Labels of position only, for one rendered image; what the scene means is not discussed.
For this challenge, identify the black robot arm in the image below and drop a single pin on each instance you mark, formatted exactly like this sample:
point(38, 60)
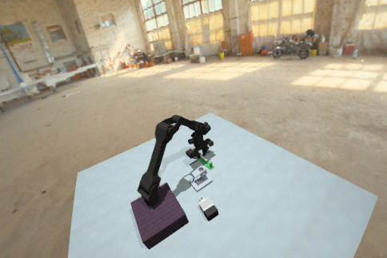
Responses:
point(148, 186)

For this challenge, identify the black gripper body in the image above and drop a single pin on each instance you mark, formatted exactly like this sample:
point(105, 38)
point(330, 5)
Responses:
point(198, 147)

